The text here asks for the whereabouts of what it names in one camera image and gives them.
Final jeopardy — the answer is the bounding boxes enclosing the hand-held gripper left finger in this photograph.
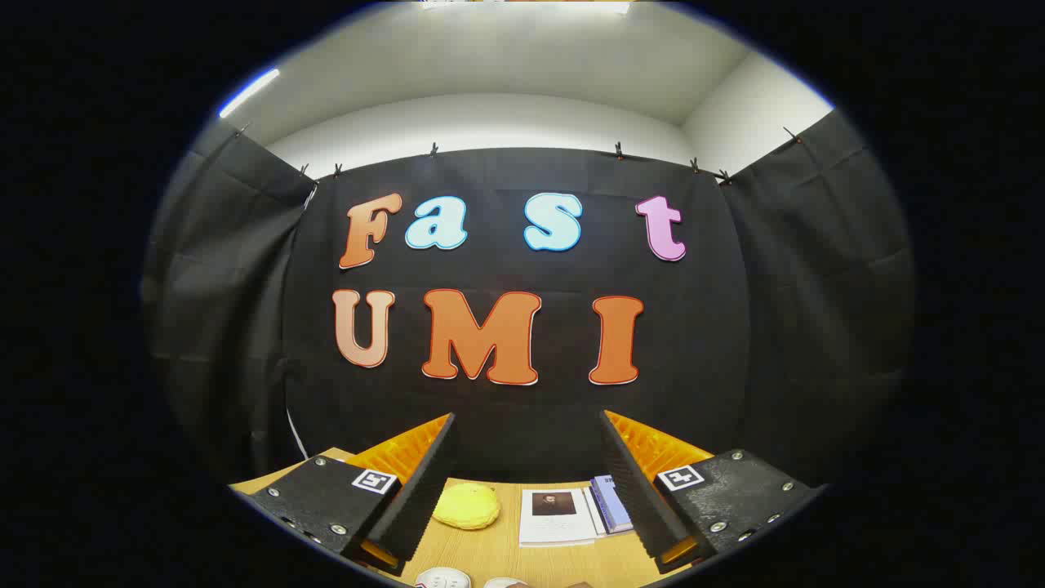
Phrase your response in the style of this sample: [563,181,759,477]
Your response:
[245,412,458,577]

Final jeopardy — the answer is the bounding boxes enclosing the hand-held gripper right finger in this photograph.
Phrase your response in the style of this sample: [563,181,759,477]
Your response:
[600,411,821,574]

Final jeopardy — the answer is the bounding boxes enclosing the blue cover book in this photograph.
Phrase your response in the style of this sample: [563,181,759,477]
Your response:
[589,475,634,535]

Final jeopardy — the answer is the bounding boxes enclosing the yellow plush bun toy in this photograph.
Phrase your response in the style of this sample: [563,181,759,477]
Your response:
[433,482,501,531]

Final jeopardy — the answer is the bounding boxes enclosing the white book with portrait cover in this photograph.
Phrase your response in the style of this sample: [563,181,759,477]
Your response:
[519,488,605,547]

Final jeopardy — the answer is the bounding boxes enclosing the row of small black clips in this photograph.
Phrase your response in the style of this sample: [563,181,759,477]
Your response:
[237,122,805,187]

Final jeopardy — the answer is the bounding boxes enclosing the wide ceiling light panel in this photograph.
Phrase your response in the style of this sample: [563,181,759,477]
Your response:
[420,0,634,16]

